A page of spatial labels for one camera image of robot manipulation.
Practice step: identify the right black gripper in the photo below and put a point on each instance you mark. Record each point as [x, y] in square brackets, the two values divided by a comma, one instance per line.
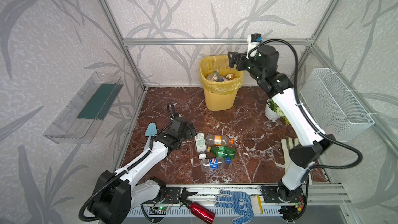
[238, 60]

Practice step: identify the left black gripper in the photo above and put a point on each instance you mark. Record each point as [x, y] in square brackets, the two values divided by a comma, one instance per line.
[189, 129]

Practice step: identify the orange brown tea bottle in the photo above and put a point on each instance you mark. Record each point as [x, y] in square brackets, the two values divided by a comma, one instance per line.
[230, 77]

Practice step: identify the white cap green label bottle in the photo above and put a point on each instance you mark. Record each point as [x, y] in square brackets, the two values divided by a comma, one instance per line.
[214, 76]

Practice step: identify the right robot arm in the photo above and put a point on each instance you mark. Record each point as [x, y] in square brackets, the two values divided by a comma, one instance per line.
[313, 140]

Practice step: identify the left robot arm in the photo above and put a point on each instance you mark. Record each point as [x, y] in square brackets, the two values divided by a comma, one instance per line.
[115, 193]

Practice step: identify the yellow ribbed trash bin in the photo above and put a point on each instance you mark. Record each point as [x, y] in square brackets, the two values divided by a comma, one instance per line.
[218, 102]

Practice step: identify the yellow plastic bin liner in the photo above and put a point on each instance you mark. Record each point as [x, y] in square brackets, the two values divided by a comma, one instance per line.
[220, 62]

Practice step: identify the flat green white label bottle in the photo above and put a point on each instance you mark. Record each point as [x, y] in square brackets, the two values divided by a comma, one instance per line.
[200, 143]

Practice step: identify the light blue spatula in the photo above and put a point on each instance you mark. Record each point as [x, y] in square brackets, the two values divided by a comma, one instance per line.
[150, 132]

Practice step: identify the orange label clear bottle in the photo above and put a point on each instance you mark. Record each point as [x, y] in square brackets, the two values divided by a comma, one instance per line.
[218, 140]

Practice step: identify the artificial flower plant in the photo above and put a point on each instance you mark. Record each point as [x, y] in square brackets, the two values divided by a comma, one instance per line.
[275, 108]

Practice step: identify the lying Pepsi label bottle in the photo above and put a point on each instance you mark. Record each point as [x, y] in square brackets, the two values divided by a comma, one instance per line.
[212, 164]

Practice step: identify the green plastic bottle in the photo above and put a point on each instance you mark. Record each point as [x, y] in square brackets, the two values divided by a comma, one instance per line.
[222, 151]

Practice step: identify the white ribbed flower pot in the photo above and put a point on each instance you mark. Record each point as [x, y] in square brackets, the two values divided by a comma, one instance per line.
[270, 114]

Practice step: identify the green circuit board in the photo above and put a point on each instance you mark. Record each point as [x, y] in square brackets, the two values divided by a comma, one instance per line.
[159, 210]

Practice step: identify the red metal flask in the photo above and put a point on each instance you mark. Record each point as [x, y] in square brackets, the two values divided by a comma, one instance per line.
[196, 209]

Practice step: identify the blue dotted work glove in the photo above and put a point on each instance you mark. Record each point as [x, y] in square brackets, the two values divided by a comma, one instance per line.
[239, 202]

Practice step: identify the yellow sponge pad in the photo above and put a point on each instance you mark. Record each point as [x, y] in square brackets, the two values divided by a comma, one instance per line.
[256, 205]

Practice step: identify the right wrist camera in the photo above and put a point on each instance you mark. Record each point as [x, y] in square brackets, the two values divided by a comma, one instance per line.
[253, 41]

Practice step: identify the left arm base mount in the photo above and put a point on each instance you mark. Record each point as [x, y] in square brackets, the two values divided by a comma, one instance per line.
[167, 194]

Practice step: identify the white wire mesh basket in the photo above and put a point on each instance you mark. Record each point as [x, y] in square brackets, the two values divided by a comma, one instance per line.
[333, 106]

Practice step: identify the clear acrylic wall shelf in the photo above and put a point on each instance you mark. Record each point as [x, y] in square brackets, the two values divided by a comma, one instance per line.
[79, 122]

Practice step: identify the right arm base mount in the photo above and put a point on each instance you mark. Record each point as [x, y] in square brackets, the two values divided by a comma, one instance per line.
[280, 194]

